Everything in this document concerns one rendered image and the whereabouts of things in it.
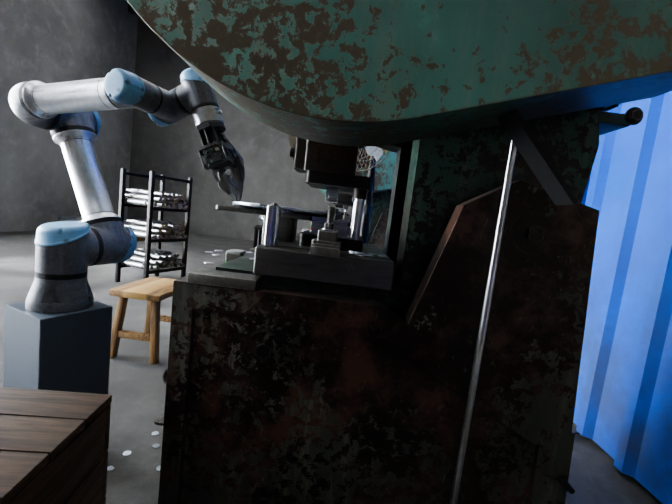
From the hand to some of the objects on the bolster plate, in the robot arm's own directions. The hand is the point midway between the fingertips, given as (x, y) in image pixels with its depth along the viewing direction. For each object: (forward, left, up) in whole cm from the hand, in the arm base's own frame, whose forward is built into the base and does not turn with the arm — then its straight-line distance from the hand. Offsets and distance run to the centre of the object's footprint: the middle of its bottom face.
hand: (237, 197), depth 101 cm
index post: (+22, -13, -10) cm, 28 cm away
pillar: (+36, +3, -7) cm, 36 cm away
